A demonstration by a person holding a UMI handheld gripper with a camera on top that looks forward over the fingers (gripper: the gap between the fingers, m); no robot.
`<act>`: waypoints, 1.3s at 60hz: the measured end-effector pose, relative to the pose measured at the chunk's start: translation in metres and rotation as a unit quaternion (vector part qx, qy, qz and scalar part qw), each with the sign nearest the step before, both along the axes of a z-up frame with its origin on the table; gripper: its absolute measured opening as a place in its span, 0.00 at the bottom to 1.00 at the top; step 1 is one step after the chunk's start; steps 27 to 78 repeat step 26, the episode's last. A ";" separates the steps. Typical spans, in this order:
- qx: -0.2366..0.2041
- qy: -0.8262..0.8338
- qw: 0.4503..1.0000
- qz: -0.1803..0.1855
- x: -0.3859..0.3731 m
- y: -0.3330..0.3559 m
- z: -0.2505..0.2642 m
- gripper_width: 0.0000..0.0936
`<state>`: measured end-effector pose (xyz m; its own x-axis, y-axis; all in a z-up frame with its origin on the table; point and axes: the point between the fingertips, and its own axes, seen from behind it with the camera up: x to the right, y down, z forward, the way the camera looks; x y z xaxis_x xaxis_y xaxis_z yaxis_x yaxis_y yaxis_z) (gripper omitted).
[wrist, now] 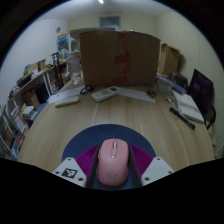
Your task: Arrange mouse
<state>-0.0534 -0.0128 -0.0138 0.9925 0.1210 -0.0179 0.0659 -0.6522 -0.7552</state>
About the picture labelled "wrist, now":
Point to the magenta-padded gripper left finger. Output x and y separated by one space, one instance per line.
70 171

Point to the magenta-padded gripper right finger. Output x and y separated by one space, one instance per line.
156 170

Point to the pink computer mouse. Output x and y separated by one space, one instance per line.
112 163

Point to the dark blue round mouse pad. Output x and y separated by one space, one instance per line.
100 133

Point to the black marker pen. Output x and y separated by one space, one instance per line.
182 118

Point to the small white flat device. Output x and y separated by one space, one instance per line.
66 101

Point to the white book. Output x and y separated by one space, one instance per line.
191 106

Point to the small dark keys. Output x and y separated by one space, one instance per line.
151 93

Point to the white shelf unit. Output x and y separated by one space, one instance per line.
20 110

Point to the clear plastic container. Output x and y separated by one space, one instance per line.
163 86

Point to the blue book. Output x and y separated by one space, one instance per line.
176 87

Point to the black office chair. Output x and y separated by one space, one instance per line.
201 93

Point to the clear plastic jug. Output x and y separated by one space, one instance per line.
74 68

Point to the tall open cardboard box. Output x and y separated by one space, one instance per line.
168 60

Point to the large brown cardboard box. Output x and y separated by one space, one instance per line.
100 60

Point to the ceiling tube light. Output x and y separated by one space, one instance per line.
100 1

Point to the round wall clock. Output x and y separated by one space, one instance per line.
58 29

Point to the wall window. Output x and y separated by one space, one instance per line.
110 21

